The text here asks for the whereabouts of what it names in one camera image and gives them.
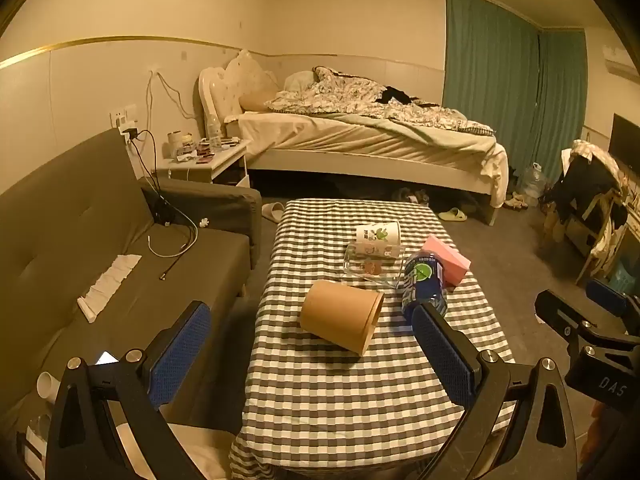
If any white nightstand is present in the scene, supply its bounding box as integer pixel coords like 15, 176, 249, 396
151, 139, 252, 192

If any white air conditioner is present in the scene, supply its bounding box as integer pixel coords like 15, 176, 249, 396
602, 44, 640, 80

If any white headboard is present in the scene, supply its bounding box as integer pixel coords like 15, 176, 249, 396
198, 49, 279, 133

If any clear water jug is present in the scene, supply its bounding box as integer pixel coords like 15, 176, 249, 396
519, 162, 547, 199

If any floral blanket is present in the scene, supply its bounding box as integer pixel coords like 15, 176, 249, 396
264, 66, 497, 136

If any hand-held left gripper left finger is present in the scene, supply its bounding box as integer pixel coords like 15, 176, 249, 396
44, 301, 212, 480

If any white printed paper cup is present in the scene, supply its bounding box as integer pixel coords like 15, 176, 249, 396
356, 220, 403, 257

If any black television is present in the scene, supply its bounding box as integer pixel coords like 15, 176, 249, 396
609, 113, 640, 172

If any white tissue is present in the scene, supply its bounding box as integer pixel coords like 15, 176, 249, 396
76, 254, 144, 322

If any bed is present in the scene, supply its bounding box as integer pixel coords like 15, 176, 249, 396
197, 50, 510, 226

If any pink box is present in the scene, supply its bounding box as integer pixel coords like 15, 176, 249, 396
421, 233, 472, 287

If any black cable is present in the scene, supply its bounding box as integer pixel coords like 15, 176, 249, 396
127, 129, 197, 281

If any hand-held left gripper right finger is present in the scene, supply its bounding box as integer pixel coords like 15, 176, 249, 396
412, 301, 582, 480

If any beige pillow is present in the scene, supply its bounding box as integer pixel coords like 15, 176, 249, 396
238, 91, 279, 113

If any white charging cable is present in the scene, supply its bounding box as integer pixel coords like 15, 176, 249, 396
146, 205, 200, 259

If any green curtain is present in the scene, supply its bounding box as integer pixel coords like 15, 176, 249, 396
443, 0, 589, 188

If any wall power outlet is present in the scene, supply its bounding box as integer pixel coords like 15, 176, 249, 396
108, 104, 139, 136

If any brown paper cup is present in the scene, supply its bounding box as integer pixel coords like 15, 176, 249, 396
300, 280, 385, 357

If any clear water bottle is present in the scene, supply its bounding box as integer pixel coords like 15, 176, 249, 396
206, 114, 224, 154

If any blue drink bottle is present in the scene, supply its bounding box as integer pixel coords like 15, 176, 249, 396
401, 251, 448, 322

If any clear glass container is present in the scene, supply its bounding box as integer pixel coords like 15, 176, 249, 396
343, 240, 409, 289

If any white plastic cup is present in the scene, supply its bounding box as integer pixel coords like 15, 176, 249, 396
36, 371, 64, 405

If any chair with clothes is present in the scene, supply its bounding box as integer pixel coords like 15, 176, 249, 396
544, 139, 632, 283

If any grey sofa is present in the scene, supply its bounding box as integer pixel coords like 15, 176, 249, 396
0, 127, 264, 461

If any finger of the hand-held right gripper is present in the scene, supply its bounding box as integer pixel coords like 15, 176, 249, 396
586, 278, 640, 319
534, 288, 640, 350

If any checkered tablecloth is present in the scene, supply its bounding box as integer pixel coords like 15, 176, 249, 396
229, 197, 517, 480

